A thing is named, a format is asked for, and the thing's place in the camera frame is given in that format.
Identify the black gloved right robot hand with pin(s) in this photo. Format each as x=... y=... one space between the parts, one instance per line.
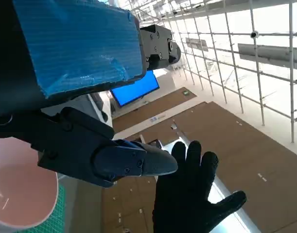
x=182 y=199

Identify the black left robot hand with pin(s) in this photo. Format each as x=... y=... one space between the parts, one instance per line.
x=77 y=48

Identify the pink bowl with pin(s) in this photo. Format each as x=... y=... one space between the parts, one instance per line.
x=22 y=194

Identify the blue screen monitor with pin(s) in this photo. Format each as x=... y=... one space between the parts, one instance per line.
x=136 y=89

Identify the grey ceiling light panel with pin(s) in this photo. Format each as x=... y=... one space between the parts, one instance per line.
x=269 y=54
x=197 y=43

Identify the green cutting mat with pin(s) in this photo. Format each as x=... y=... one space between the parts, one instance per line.
x=56 y=218

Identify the white metal pipe grid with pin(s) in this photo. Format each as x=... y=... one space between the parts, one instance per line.
x=256 y=72

